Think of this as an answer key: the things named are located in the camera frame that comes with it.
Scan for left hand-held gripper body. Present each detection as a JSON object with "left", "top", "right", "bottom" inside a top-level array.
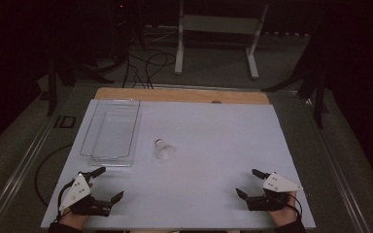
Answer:
[{"left": 58, "top": 173, "right": 113, "bottom": 217}]

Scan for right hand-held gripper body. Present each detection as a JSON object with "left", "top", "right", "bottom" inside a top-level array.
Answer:
[{"left": 246, "top": 171, "right": 304, "bottom": 212}]

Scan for clear plastic container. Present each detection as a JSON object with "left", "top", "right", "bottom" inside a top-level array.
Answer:
[{"left": 79, "top": 98, "right": 142, "bottom": 168}]

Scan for white feather shuttlecock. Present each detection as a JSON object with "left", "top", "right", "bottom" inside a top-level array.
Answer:
[{"left": 153, "top": 138, "right": 177, "bottom": 161}]

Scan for person's left hand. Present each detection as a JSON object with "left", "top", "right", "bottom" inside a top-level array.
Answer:
[{"left": 58, "top": 209, "right": 91, "bottom": 229}]

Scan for person's right hand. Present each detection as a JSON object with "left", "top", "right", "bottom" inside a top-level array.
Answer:
[{"left": 268, "top": 191, "right": 299, "bottom": 227}]

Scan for white table cover board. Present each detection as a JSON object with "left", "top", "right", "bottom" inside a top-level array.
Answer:
[{"left": 40, "top": 98, "right": 317, "bottom": 231}]

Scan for black tripod stand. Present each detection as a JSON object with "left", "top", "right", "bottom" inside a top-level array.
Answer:
[
  {"left": 43, "top": 48, "right": 115, "bottom": 117},
  {"left": 261, "top": 18, "right": 330, "bottom": 130}
]

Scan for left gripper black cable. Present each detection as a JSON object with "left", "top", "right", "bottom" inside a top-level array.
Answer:
[{"left": 55, "top": 179, "right": 79, "bottom": 223}]

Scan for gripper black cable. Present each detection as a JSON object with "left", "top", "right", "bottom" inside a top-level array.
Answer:
[
  {"left": 285, "top": 193, "right": 303, "bottom": 218},
  {"left": 55, "top": 179, "right": 79, "bottom": 223}
]

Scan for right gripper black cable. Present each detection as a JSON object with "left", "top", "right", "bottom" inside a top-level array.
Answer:
[{"left": 285, "top": 193, "right": 303, "bottom": 218}]

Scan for black floor cable loop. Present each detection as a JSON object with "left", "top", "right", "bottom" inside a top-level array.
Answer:
[{"left": 34, "top": 143, "right": 74, "bottom": 209}]

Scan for black rectangular floor frame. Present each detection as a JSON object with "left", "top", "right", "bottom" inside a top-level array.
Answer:
[{"left": 53, "top": 115, "right": 78, "bottom": 130}]

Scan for metal floor rail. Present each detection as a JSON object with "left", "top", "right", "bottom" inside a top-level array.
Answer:
[
  {"left": 0, "top": 84, "right": 76, "bottom": 233},
  {"left": 299, "top": 95, "right": 372, "bottom": 233}
]

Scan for black floor cables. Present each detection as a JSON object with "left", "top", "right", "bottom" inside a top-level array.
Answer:
[{"left": 121, "top": 50, "right": 177, "bottom": 89}]

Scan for white metal stand frame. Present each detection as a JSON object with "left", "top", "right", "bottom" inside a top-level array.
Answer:
[{"left": 174, "top": 0, "right": 270, "bottom": 81}]

